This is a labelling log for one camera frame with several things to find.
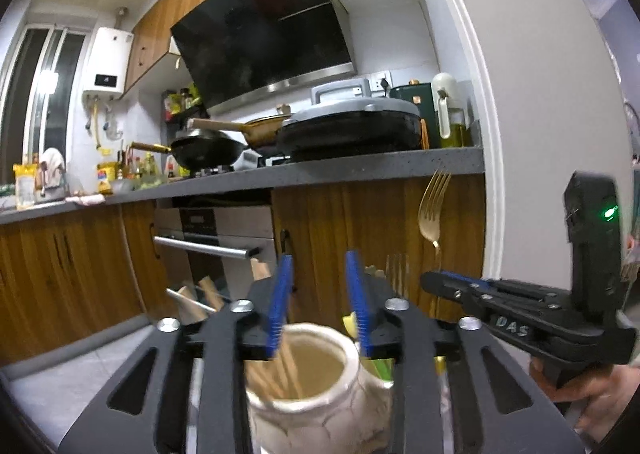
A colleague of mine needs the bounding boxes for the black range hood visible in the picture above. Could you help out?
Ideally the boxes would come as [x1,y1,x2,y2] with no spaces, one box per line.
[170,0,357,111]

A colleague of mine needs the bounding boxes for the wooden utensil handle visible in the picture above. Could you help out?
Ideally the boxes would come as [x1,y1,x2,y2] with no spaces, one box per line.
[249,258,274,283]
[199,275,227,311]
[177,285,210,324]

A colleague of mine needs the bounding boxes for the yellow plastic utensil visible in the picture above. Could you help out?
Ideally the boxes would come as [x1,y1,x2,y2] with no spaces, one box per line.
[342,313,397,383]

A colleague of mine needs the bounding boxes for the oil bottle with white cap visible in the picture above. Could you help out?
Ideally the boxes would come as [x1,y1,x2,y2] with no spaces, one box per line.
[431,72,474,148]

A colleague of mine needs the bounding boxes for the white cloth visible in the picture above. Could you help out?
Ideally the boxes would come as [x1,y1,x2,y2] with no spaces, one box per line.
[40,147,67,186]

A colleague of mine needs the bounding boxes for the built-in steel oven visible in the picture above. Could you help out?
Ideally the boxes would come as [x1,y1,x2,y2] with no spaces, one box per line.
[151,203,279,296]

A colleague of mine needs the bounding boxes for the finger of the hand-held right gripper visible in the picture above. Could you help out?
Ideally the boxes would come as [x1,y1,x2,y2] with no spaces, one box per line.
[420,271,567,308]

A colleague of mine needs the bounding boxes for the white water heater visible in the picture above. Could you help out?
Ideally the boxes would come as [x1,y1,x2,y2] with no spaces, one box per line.
[82,26,135,98]

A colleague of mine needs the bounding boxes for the wooden base cabinet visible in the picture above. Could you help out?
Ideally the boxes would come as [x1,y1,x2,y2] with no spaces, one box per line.
[272,173,487,331]

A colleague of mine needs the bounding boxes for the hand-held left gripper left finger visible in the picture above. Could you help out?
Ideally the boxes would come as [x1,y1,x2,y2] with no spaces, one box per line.
[57,254,294,454]

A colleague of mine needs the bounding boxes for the spice shelf with jars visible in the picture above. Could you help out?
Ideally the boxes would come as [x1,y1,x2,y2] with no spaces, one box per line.
[162,88,207,118]

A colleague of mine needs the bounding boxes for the black wok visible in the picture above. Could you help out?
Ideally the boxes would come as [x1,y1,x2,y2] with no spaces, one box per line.
[130,129,249,171]

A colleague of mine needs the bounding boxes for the brass frying pan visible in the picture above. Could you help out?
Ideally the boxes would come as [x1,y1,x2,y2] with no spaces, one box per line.
[187,106,297,149]

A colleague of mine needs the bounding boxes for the gold fork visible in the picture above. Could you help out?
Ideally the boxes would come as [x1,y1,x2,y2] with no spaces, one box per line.
[418,169,454,321]

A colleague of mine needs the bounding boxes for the electric griddle with grey lid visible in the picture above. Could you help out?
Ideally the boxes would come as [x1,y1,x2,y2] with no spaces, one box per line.
[276,78,427,156]

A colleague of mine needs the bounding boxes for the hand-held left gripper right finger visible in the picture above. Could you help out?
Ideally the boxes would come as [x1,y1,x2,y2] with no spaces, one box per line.
[345,249,586,454]

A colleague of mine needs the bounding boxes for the row of condiment bottles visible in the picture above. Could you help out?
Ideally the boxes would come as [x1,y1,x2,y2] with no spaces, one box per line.
[117,148,174,186]

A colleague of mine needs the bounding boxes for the metal utensil handle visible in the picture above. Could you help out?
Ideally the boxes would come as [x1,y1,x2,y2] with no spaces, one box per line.
[165,287,217,314]

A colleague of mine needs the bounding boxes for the wooden base cabinets with handles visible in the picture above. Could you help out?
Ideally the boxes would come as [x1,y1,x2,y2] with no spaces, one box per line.
[0,198,172,366]

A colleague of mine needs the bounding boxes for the large cream ceramic jar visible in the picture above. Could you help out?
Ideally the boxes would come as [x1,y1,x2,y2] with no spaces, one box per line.
[245,323,394,454]

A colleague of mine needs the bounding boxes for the kitchen window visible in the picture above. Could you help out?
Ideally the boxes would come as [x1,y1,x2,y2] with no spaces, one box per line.
[0,24,92,171]

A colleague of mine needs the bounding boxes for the bundle of wooden chopsticks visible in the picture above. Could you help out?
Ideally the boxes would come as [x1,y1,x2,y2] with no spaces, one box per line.
[248,343,302,398]

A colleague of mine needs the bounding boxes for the green kitchen appliance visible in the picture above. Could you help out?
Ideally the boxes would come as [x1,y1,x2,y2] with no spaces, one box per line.
[390,80,436,106]

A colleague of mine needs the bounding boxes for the grey kitchen countertop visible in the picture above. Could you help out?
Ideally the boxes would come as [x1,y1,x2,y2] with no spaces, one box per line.
[0,146,487,226]

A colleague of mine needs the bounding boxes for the person's right hand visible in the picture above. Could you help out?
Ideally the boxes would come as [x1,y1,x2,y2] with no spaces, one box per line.
[530,360,638,443]

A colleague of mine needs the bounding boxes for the yellow seasoning packet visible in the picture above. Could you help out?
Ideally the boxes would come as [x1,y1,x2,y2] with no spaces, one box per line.
[96,161,117,195]

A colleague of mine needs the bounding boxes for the yellow food bag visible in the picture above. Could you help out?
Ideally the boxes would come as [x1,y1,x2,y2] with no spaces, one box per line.
[13,163,39,210]

